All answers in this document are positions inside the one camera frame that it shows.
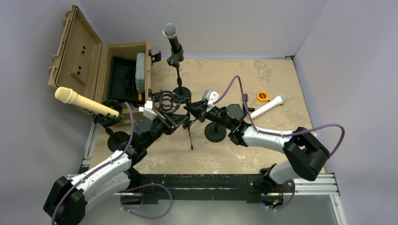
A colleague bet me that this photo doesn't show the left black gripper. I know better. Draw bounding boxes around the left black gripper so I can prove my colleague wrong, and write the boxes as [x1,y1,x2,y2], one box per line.
[143,108,186,149]

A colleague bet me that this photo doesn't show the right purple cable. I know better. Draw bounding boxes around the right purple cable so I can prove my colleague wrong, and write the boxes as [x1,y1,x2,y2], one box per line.
[213,75,346,159]

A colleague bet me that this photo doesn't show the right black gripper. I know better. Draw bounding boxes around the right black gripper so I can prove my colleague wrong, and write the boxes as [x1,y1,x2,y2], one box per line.
[184,99,233,130]

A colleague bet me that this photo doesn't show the black dynamic microphone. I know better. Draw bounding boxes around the black dynamic microphone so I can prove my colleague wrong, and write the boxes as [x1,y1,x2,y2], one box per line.
[162,23,182,52]

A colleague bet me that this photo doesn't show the black mic stand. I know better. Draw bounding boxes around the black mic stand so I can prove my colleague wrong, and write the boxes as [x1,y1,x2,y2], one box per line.
[93,99,130,152]
[204,122,227,143]
[166,44,191,103]

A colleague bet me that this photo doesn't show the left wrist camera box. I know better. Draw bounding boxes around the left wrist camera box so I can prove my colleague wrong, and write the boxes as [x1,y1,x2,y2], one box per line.
[143,101,157,120]

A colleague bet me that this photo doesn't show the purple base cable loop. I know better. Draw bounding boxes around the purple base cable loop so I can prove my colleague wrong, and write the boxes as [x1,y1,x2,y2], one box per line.
[120,183,173,221]

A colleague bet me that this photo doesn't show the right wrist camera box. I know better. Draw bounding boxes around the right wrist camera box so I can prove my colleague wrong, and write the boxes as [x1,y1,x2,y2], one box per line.
[202,89,219,111]

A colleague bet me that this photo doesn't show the tan hard case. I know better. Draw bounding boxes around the tan hard case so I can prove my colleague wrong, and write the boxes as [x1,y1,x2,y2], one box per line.
[48,5,153,127]

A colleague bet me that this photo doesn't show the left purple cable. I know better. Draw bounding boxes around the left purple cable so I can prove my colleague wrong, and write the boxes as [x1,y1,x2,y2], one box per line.
[51,102,147,225]

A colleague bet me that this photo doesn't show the orange tape measure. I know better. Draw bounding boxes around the orange tape measure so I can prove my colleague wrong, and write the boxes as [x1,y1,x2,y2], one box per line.
[256,91,285,105]

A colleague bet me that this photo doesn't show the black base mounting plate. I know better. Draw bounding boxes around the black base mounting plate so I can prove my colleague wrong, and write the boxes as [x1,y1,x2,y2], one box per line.
[130,174,293,204]

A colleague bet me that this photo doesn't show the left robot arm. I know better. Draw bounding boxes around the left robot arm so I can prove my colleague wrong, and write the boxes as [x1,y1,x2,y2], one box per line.
[43,114,190,225]

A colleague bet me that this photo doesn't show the white wireless microphone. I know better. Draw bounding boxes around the white wireless microphone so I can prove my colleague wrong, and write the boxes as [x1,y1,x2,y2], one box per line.
[250,95,286,119]

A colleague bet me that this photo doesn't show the beige handheld microphone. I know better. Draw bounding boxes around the beige handheld microphone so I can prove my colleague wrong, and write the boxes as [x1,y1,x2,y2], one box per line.
[54,87,120,117]

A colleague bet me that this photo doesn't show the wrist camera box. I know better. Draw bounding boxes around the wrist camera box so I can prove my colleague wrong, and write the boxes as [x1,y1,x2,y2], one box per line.
[143,101,157,120]
[202,89,219,111]

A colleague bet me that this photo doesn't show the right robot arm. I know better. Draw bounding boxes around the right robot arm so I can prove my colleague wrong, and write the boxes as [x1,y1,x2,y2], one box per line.
[184,101,329,191]

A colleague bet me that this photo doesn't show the tripod shock mount stand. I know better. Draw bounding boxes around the tripod shock mount stand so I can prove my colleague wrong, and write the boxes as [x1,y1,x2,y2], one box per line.
[152,90,196,150]

